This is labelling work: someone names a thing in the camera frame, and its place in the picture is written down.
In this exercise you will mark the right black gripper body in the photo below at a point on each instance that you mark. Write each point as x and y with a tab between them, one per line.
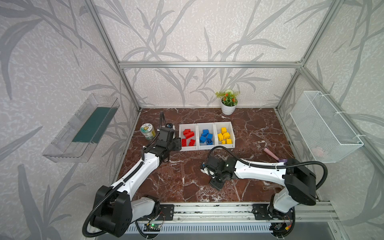
216	180

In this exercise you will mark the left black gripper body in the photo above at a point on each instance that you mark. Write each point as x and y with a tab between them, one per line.
165	130

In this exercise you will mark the red square lego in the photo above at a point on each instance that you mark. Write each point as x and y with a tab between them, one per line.
186	131

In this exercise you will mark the yellow lego tall brick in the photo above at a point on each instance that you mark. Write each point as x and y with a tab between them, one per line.
220	137

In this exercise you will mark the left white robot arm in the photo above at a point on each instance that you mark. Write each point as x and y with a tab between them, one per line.
114	208

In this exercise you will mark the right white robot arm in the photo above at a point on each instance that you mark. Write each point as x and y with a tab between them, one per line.
300	181

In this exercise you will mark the green label tin can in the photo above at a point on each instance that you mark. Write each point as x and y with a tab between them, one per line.
148	131

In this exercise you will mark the dark blue lego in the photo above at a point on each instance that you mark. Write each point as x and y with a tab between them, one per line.
209	142

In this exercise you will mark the left white bin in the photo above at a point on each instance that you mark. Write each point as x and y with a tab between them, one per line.
193	128

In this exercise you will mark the white bin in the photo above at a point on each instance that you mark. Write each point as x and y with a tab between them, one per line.
229	126
193	128
206	136

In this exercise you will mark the right white bin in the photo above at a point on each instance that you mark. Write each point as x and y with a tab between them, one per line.
229	126

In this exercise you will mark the middle white bin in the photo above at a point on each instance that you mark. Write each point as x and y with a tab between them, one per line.
206	136

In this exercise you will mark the purple pink scoop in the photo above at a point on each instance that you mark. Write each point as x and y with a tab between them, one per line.
271	154

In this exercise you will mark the brown slotted spatula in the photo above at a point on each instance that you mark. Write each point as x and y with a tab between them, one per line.
272	186

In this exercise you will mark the potted plant white pot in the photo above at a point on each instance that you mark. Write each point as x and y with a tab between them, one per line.
229	101

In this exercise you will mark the pink object in basket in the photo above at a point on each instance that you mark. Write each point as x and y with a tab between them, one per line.
318	152

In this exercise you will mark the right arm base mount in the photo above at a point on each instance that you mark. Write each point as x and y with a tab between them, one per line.
264	212

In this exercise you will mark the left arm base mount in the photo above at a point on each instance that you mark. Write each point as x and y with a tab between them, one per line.
163	212

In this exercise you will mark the clear plastic wall shelf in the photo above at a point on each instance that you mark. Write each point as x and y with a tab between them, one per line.
79	138

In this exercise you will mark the white wire mesh basket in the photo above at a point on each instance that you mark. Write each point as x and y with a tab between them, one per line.
322	125

